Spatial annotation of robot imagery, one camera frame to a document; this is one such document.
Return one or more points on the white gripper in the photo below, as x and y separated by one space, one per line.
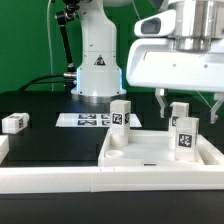
152 62

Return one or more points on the white square table top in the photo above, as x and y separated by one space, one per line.
144 148

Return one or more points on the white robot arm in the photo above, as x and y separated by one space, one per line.
180 48

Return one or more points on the white U-shaped fence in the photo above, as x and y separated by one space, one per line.
210 175

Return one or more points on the white sheet with tags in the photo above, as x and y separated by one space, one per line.
83 120

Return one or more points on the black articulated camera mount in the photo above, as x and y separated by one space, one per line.
63 17

